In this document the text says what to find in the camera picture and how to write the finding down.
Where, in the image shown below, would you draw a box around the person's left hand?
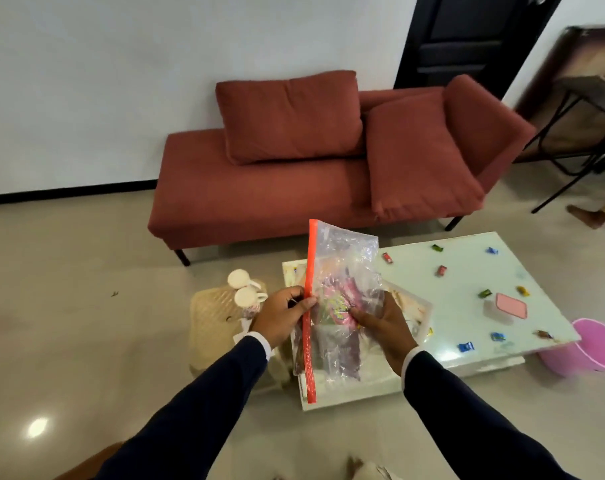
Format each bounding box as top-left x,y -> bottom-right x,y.
250,286 -> 317,349

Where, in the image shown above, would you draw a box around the person's right hand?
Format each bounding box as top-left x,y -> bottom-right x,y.
348,290 -> 419,378

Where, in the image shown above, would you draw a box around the white floral mug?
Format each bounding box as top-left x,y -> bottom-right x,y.
226,269 -> 263,291
234,286 -> 269,315

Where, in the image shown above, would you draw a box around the white printed tray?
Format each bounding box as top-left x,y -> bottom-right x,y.
377,278 -> 434,345

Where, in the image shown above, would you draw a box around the clear zip bag red seal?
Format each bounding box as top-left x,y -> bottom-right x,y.
291,218 -> 384,405

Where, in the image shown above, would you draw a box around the pink lidded clear container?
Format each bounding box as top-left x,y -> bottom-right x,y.
484,292 -> 528,325

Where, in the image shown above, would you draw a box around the person's left forearm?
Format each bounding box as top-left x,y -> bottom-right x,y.
94,336 -> 273,480

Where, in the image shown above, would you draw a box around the person's right forearm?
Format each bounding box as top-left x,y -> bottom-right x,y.
401,347 -> 581,480

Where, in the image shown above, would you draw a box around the white coffee table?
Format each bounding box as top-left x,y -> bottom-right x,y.
281,231 -> 582,412

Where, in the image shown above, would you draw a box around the person's right leg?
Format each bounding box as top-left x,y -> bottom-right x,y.
345,454 -> 408,480

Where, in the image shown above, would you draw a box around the person's leg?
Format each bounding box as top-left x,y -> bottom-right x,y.
345,454 -> 408,480
566,187 -> 605,231

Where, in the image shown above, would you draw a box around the beige plastic stool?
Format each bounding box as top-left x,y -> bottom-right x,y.
187,278 -> 293,391

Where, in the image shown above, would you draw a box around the red sofa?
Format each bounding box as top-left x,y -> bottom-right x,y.
147,72 -> 537,268

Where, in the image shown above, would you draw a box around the pink plastic bin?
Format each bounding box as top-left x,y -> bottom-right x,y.
537,318 -> 605,379

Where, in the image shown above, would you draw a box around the wide red cushion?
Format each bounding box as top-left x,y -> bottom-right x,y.
215,70 -> 364,167

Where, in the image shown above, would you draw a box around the black metal folding table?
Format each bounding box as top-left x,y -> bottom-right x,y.
514,74 -> 605,215

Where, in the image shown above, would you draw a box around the black door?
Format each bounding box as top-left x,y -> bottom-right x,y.
393,0 -> 566,101

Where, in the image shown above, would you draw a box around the brown wooden furniture frame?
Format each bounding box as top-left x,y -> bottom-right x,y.
52,441 -> 126,480

